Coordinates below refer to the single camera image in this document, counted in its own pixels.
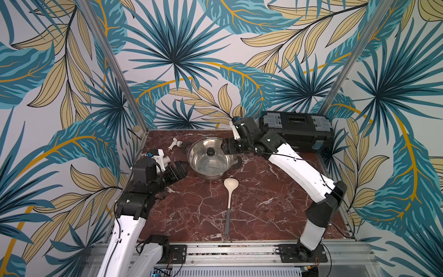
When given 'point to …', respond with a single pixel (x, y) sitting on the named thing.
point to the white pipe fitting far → (179, 143)
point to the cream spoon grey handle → (230, 183)
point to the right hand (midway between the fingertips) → (228, 143)
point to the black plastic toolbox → (302, 132)
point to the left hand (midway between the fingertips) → (182, 170)
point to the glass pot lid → (206, 156)
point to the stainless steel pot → (237, 164)
